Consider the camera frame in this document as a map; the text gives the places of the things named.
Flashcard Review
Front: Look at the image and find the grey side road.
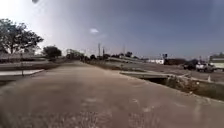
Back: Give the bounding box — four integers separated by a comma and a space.
103, 59, 224, 84

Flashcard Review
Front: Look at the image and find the grass verge with dry patches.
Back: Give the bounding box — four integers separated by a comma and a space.
0, 59, 69, 88

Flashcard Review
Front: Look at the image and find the concrete culvert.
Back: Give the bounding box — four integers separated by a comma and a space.
119, 70, 178, 85

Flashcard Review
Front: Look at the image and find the large spreading tree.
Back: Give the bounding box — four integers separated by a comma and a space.
0, 18, 45, 56

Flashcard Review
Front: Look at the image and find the round dark tree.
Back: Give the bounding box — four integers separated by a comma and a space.
42, 45, 63, 61

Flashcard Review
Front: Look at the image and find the pale building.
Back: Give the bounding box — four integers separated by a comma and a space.
208, 57, 224, 72

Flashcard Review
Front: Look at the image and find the thin post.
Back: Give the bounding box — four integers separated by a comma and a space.
20, 49, 25, 77

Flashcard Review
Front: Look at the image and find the low white building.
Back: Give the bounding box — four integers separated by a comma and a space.
145, 58, 165, 65

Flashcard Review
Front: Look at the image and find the low dark building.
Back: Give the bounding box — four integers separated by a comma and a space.
163, 57, 188, 66

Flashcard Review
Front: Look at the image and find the tall pole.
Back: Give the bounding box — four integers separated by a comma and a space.
97, 42, 101, 58

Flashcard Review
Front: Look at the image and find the dark vehicle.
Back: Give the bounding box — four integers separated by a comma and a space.
182, 59, 199, 71

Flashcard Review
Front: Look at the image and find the grass verge with ditch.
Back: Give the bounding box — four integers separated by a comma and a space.
87, 59, 224, 102

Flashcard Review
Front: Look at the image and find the white pickup truck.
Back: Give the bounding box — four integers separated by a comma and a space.
195, 62, 216, 73

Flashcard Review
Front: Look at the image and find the grey asphalt road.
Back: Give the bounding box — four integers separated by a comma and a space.
0, 60, 224, 128

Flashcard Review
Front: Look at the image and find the pale driveway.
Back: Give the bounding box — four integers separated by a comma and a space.
0, 68, 45, 77

